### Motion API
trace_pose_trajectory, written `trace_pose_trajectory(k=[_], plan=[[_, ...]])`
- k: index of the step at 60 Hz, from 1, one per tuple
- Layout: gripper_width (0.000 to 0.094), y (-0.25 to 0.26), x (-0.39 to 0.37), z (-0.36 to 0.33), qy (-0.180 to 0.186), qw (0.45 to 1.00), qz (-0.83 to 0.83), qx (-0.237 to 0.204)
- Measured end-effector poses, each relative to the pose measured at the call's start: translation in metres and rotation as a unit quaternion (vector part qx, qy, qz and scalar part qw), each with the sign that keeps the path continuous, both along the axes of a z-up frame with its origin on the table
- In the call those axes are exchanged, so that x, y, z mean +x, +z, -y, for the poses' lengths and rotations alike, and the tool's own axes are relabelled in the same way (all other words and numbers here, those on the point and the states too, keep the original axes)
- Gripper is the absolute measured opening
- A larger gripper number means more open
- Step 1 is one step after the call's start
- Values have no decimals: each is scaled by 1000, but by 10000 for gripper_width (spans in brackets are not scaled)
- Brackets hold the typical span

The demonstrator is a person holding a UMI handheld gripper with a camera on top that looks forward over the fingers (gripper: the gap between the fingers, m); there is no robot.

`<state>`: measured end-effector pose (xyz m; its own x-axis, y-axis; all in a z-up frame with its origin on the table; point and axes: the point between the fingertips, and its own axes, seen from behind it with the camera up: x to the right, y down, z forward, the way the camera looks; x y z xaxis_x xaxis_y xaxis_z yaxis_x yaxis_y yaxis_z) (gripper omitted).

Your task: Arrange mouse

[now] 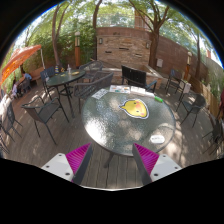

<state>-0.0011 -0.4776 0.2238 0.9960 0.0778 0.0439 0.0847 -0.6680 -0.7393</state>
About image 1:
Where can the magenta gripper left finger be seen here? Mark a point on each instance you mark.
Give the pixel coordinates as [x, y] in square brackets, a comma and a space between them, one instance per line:
[71, 166]

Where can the dark wicker chair behind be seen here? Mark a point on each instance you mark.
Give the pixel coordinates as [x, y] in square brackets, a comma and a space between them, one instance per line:
[91, 68]

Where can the stone brick wall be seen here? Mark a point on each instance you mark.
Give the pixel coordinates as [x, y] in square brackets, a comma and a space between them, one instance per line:
[128, 46]

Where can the orange patio umbrella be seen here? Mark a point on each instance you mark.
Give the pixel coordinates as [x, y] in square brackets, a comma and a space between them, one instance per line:
[18, 57]

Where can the wooden lamp post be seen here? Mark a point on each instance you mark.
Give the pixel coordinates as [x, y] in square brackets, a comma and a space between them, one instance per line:
[77, 49]

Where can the dark wicker chair near table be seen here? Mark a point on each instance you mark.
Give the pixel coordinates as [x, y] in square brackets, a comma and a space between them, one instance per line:
[100, 80]

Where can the round glass patio table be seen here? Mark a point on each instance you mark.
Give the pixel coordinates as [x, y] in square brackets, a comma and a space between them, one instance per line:
[116, 132]

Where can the white paper sheets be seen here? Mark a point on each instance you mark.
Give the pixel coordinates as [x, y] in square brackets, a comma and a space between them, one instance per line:
[141, 91]

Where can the colourful booklet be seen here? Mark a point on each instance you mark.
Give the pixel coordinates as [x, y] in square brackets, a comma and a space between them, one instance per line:
[119, 89]

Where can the green marker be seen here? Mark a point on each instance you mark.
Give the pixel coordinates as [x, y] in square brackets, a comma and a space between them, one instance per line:
[158, 99]

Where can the dark patio chair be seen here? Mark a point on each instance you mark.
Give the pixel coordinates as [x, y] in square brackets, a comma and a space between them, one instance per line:
[42, 112]
[195, 106]

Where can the black bench chair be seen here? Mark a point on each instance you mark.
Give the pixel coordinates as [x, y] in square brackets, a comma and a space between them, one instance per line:
[137, 77]

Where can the dark patio chair left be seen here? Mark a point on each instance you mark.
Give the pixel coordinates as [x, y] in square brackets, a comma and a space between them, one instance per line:
[42, 112]

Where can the dark chair behind left table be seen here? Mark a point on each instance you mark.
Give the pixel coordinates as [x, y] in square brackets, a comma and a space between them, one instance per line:
[45, 75]

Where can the dark chair far right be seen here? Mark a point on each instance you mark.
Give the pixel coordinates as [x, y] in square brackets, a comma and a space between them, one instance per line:
[175, 81]

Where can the dark patio chair right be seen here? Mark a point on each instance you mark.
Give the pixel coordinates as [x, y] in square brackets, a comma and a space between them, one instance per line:
[195, 106]

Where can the seated person in blue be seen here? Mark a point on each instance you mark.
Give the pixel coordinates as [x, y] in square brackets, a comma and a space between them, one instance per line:
[25, 83]

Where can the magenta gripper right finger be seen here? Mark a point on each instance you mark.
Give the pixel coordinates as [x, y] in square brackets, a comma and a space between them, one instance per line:
[151, 165]

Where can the white printed paper sheet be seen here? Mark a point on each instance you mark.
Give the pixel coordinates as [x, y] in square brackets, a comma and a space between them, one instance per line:
[100, 93]

